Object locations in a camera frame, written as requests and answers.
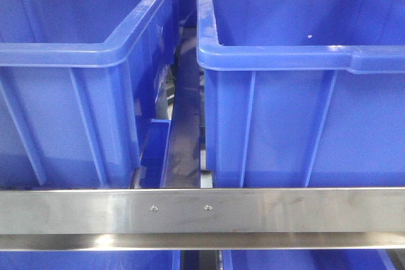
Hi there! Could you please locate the upper right blue bin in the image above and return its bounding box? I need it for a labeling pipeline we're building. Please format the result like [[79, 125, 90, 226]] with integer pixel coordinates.
[[197, 0, 404, 188]]

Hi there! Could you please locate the blue bin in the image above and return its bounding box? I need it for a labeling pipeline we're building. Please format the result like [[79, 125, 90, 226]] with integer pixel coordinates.
[[1, 0, 178, 188], [1, 250, 180, 269], [222, 249, 396, 269], [197, 0, 404, 188]]

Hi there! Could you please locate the upper left blue bin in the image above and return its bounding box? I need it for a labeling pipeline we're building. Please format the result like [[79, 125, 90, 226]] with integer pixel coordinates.
[[1, 0, 178, 188]]

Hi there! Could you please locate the lower right blue bin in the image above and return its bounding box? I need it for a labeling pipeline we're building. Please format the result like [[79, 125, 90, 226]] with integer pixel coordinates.
[[222, 249, 396, 269]]

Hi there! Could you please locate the lower left blue bin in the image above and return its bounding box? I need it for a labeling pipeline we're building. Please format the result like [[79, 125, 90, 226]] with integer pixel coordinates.
[[1, 250, 180, 269]]

